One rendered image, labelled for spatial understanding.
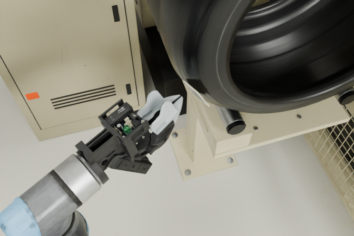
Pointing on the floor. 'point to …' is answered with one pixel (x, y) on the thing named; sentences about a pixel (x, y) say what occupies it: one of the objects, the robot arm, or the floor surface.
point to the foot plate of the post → (199, 168)
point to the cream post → (195, 136)
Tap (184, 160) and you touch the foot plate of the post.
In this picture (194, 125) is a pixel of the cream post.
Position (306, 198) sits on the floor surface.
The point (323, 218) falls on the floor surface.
